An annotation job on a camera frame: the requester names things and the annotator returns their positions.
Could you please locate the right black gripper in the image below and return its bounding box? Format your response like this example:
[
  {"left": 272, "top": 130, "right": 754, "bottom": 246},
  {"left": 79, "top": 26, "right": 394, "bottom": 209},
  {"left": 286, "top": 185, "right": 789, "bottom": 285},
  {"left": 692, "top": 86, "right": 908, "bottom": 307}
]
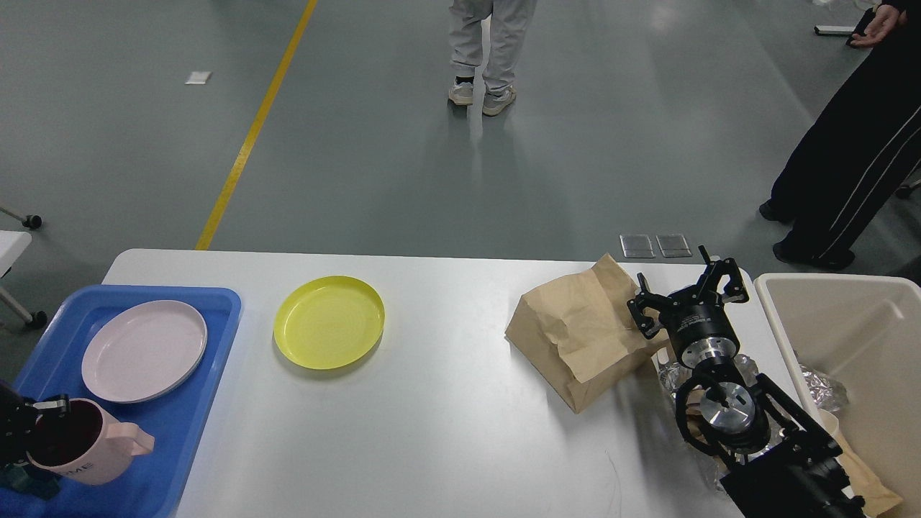
[{"left": 627, "top": 245, "right": 750, "bottom": 370}]

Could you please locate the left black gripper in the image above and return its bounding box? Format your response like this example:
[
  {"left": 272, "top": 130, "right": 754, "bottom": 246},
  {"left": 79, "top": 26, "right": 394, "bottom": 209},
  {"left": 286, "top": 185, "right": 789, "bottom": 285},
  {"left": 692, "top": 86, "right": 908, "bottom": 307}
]
[{"left": 1, "top": 381, "right": 71, "bottom": 465}]

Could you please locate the pink mug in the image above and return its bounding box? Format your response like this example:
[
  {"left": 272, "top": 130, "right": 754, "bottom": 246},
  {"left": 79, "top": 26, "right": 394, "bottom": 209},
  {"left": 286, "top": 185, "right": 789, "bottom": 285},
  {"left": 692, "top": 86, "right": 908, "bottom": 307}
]
[{"left": 27, "top": 398, "right": 155, "bottom": 486}]

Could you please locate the dark green mug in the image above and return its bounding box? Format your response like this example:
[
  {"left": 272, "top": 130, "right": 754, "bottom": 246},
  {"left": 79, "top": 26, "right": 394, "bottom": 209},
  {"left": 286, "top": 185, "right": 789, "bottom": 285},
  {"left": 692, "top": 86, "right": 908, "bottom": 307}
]
[{"left": 1, "top": 463, "right": 60, "bottom": 501}]

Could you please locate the yellow plate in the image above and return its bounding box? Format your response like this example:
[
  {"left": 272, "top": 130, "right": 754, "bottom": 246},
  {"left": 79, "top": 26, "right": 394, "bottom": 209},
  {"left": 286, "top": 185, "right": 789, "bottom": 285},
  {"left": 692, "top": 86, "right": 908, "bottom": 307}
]
[{"left": 273, "top": 276, "right": 386, "bottom": 371}]

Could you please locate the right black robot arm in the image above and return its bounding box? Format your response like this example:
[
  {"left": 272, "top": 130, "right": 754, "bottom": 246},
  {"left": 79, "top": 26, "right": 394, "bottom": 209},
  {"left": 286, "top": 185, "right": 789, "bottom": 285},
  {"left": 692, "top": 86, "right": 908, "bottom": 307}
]
[{"left": 626, "top": 248, "right": 865, "bottom": 517}]

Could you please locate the right metal floor plate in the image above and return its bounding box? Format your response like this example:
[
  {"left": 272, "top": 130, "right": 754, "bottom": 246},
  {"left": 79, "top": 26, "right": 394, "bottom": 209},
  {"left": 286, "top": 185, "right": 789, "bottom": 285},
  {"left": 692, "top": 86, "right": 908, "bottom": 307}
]
[{"left": 655, "top": 234, "right": 693, "bottom": 258}]

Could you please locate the metal floor plate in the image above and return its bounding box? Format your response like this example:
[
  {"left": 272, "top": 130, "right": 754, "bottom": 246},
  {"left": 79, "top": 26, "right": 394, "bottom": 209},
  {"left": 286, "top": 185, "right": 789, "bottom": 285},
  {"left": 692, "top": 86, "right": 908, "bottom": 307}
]
[
  {"left": 620, "top": 234, "right": 657, "bottom": 259},
  {"left": 655, "top": 234, "right": 693, "bottom": 258}
]

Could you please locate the left metal floor plate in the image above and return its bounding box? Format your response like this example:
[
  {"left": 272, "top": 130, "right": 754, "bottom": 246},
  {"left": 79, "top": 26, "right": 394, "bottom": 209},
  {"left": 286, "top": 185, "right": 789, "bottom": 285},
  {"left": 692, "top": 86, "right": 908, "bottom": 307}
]
[{"left": 620, "top": 234, "right": 657, "bottom": 259}]

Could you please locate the pink plate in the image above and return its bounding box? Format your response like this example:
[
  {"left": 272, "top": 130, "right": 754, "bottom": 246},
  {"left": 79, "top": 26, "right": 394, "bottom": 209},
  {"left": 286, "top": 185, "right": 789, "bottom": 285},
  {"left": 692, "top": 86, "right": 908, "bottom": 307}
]
[{"left": 80, "top": 299, "right": 208, "bottom": 404}]

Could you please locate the brown paper bag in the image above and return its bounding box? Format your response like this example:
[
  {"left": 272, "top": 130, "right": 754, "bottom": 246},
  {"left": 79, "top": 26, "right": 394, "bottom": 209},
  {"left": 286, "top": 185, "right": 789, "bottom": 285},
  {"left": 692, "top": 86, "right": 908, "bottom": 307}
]
[{"left": 504, "top": 255, "right": 670, "bottom": 414}]

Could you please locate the blue plastic tray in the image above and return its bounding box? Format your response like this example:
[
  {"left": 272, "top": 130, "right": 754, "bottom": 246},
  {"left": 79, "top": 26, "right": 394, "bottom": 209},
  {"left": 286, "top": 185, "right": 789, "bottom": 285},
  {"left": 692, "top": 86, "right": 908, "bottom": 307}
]
[{"left": 1, "top": 285, "right": 242, "bottom": 517}]

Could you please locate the white side table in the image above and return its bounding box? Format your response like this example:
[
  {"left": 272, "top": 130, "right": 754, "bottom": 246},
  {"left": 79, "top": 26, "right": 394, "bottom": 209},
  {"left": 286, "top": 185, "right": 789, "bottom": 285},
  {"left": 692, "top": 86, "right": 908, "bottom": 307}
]
[{"left": 0, "top": 207, "right": 49, "bottom": 331}]

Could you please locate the foil in bin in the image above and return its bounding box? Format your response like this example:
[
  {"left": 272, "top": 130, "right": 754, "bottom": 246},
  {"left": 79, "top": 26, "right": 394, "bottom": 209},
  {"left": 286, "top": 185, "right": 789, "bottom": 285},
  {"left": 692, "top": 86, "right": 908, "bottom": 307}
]
[{"left": 794, "top": 353, "right": 850, "bottom": 415}]

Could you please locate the beige plastic bin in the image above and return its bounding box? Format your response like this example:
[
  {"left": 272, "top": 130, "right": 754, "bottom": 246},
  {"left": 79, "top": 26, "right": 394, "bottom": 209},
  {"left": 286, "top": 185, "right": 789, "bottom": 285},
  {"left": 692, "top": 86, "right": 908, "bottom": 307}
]
[{"left": 756, "top": 274, "right": 920, "bottom": 517}]

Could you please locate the person in black trousers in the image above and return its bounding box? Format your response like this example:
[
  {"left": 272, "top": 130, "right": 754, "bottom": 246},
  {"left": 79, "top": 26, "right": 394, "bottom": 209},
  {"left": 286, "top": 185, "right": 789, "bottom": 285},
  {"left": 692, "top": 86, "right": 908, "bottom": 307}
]
[{"left": 759, "top": 1, "right": 920, "bottom": 271}]

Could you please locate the brown paper in bin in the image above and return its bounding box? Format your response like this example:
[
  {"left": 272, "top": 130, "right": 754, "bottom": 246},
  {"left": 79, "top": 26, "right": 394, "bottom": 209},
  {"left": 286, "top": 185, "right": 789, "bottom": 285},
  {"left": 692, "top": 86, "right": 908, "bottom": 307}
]
[{"left": 818, "top": 409, "right": 904, "bottom": 517}]

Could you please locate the person in light grey trousers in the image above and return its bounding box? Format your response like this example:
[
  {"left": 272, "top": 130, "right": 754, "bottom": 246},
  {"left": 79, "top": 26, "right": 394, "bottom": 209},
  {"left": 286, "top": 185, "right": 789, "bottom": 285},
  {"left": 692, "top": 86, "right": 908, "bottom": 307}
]
[{"left": 448, "top": 1, "right": 538, "bottom": 116}]

